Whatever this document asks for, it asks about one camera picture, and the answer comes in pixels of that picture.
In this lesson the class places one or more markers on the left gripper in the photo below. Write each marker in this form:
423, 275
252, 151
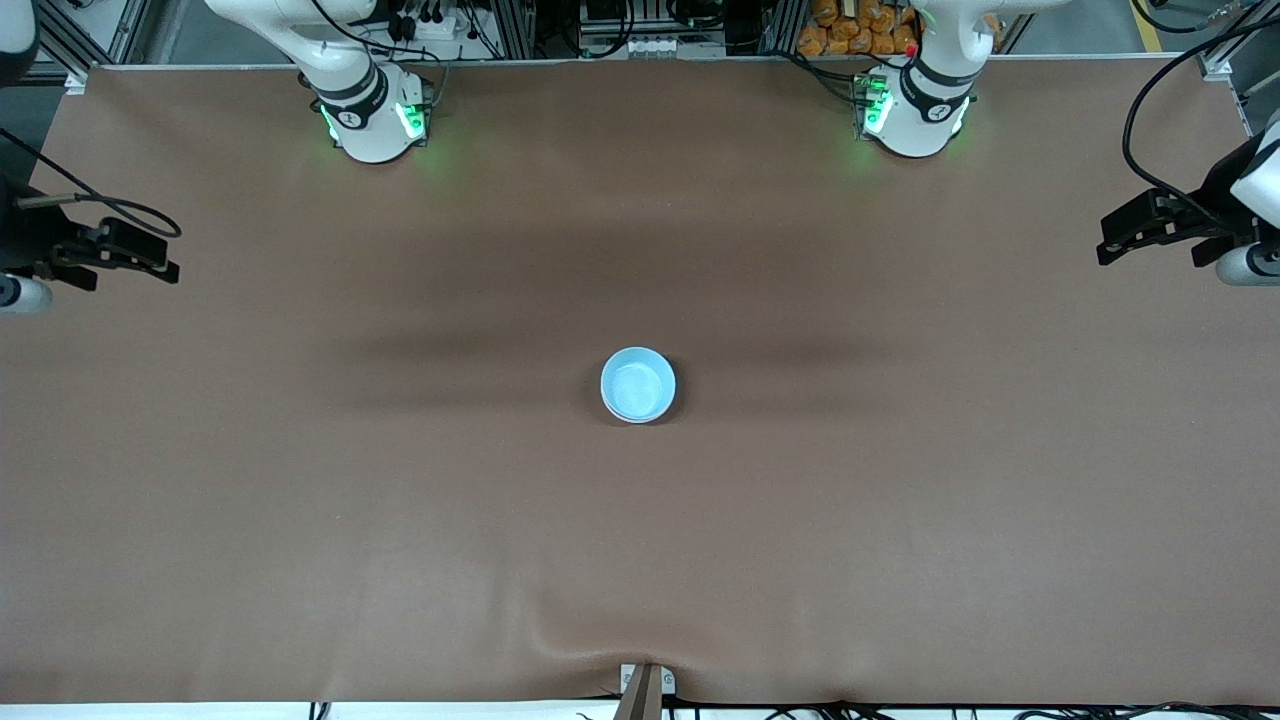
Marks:
1218, 190

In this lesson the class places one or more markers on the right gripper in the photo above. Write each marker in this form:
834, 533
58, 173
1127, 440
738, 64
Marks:
22, 238

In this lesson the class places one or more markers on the blue bowl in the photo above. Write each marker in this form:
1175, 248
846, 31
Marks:
638, 386

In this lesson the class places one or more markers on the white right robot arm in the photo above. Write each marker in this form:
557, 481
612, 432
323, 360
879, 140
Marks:
365, 120

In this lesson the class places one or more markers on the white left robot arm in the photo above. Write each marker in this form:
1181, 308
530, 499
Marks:
915, 110

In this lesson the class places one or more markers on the orange snack packs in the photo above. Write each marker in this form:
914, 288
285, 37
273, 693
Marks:
850, 35

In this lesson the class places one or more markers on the white power strip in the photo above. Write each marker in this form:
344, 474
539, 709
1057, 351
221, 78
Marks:
430, 25

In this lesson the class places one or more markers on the brown table cover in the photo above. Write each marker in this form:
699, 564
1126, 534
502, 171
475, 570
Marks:
640, 250

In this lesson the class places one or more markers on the metal table clamp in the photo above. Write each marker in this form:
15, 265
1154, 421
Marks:
645, 695

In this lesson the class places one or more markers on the metal corner bracket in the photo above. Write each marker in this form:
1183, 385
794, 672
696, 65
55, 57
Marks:
1217, 65
78, 80

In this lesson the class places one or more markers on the aluminium frame profile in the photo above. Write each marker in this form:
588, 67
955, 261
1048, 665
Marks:
135, 25

